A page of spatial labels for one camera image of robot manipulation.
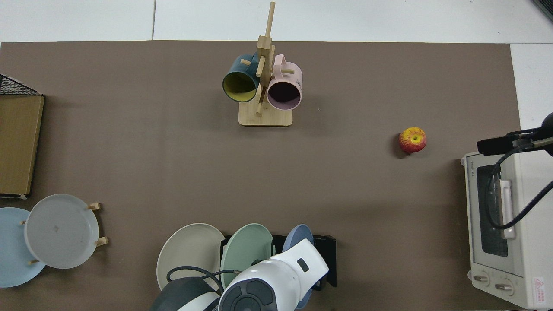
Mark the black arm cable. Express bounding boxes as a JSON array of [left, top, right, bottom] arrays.
[[483, 145, 553, 230], [166, 265, 236, 295]]

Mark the pink cup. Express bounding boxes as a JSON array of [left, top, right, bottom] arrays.
[[267, 54, 303, 111]]

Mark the cream plate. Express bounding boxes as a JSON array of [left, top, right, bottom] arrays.
[[156, 223, 226, 291]]

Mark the brown table cloth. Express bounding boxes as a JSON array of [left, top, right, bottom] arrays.
[[0, 41, 521, 311]]

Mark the wooden cup stand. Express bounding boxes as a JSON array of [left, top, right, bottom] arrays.
[[238, 1, 293, 127]]

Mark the wooden peg plate rack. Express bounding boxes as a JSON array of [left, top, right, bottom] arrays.
[[19, 202, 108, 265]]

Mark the red yellow apple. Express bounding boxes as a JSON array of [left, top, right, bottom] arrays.
[[398, 127, 427, 154]]

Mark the grey plate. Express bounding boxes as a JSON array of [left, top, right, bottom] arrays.
[[25, 194, 100, 269]]

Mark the pale toaster oven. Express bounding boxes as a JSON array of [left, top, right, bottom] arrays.
[[460, 149, 553, 310]]

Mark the black dish rack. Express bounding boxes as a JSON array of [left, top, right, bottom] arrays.
[[220, 235, 337, 291]]

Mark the green plate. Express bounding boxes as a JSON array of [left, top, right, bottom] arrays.
[[220, 223, 274, 289]]

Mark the oven door handle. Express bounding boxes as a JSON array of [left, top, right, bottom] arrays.
[[499, 179, 517, 240]]

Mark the dark teal cup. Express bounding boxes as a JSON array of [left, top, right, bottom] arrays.
[[222, 53, 261, 103]]

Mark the light blue plate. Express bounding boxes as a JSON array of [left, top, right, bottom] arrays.
[[0, 207, 46, 288]]

